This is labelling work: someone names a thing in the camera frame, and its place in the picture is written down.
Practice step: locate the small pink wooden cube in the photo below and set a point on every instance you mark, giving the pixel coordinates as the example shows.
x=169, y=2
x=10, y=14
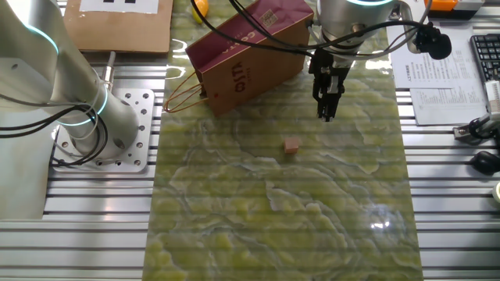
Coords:
x=291, y=146

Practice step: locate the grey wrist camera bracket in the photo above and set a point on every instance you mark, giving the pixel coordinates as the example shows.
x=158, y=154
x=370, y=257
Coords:
x=410, y=31

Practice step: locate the green marble pattern mat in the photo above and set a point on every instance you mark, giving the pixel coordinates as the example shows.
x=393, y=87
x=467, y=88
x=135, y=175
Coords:
x=254, y=214

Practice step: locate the printed white paper sheet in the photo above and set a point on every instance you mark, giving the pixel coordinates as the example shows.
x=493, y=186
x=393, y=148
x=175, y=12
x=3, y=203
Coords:
x=449, y=105
x=429, y=74

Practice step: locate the maroon brown paper bag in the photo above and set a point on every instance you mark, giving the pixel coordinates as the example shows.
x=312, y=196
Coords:
x=250, y=74

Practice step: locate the black rounded plastic object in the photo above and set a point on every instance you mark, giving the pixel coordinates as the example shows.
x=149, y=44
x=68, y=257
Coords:
x=486, y=162

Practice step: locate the yellow toy mango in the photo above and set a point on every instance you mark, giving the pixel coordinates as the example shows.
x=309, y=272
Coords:
x=201, y=9

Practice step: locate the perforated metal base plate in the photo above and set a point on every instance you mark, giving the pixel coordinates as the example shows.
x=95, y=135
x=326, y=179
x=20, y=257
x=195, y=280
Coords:
x=144, y=117

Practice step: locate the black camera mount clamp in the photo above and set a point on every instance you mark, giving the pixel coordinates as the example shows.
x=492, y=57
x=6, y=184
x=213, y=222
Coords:
x=474, y=129

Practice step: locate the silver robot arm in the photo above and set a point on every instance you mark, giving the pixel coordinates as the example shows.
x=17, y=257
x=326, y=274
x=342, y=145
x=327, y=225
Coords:
x=70, y=78

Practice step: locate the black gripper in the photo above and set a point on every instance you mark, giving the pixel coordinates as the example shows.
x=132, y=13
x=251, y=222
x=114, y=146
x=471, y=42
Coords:
x=318, y=58

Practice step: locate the orange and grey device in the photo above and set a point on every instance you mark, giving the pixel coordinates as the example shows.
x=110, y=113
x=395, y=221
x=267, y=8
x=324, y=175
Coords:
x=439, y=4

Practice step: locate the checkerboard calibration sheet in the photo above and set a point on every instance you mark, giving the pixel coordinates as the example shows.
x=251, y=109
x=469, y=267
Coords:
x=117, y=8

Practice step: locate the brown cardboard board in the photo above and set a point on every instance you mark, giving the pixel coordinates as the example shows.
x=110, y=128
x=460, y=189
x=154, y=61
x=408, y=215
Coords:
x=117, y=33

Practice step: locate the metal connector rod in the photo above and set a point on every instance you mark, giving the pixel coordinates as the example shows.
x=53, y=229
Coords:
x=109, y=70

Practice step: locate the black keyboard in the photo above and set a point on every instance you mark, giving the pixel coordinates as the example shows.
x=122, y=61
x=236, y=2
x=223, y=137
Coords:
x=488, y=54

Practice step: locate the silver depth camera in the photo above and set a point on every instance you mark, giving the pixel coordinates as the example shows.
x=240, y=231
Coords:
x=494, y=97

